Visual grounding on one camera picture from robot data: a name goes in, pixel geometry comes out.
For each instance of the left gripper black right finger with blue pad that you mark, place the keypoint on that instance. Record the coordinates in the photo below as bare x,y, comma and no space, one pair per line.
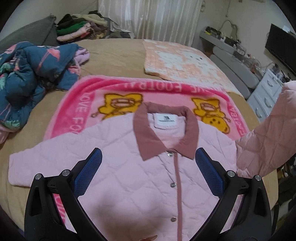
242,211

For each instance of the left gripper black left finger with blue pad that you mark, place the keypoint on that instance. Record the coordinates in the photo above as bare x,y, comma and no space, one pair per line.
53,211

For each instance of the pink quilted jacket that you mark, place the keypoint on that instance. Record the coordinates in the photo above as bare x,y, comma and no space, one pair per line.
149,183

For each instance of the pile of folded clothes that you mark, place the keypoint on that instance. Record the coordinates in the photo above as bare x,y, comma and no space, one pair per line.
77,27

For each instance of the pink cartoon fleece blanket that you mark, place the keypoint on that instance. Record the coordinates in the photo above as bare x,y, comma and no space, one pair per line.
94,99

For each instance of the white drawer chest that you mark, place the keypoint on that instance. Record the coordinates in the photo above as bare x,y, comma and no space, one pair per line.
265,95

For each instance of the grey bed footboard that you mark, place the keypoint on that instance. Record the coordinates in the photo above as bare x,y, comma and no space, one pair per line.
241,76

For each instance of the navy floral duvet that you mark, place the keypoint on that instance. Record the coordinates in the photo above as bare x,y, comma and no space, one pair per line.
28,72

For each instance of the orange white checkered blanket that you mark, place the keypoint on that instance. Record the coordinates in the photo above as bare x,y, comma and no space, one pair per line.
179,63

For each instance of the black television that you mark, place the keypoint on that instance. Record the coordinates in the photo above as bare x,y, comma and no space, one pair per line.
282,46

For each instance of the grey pillow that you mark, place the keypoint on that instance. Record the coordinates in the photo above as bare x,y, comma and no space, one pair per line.
40,33

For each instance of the white striped curtain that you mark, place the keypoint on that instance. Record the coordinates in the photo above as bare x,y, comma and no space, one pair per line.
170,21

